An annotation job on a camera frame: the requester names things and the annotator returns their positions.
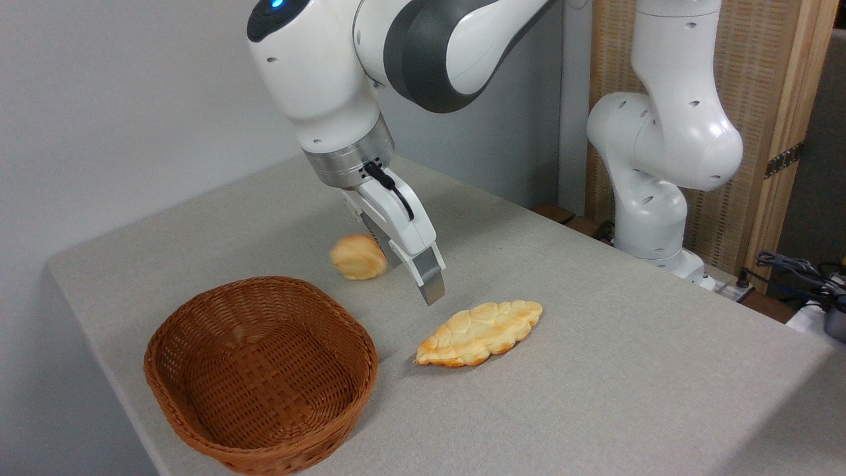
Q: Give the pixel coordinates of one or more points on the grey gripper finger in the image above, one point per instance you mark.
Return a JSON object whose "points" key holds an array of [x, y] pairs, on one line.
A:
{"points": [[383, 248], [426, 277]]}

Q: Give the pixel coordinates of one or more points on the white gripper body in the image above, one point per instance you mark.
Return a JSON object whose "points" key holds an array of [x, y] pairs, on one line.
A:
{"points": [[396, 215]]}

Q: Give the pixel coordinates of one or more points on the round bread roll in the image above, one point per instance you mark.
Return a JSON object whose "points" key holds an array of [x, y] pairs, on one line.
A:
{"points": [[355, 259]]}

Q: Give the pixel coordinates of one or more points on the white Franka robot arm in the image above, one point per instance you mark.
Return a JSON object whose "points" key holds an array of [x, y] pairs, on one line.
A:
{"points": [[667, 132]]}

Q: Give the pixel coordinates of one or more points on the long flat braided bread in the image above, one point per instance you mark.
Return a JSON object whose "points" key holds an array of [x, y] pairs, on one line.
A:
{"points": [[477, 334]]}

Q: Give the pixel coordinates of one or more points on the brown wooden ledge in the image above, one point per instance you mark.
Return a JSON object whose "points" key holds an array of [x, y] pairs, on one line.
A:
{"points": [[554, 213]]}

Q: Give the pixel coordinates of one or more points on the brown wicker basket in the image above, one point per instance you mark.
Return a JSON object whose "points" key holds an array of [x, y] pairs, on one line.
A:
{"points": [[198, 370]]}

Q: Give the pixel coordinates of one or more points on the metal screen hinge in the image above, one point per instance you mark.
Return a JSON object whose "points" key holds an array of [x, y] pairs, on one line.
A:
{"points": [[784, 159]]}

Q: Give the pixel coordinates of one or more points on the wooden woven folding screen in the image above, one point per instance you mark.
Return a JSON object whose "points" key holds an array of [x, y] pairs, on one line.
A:
{"points": [[753, 66]]}

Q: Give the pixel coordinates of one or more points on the grey box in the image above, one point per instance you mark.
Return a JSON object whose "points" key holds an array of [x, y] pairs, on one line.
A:
{"points": [[836, 324]]}

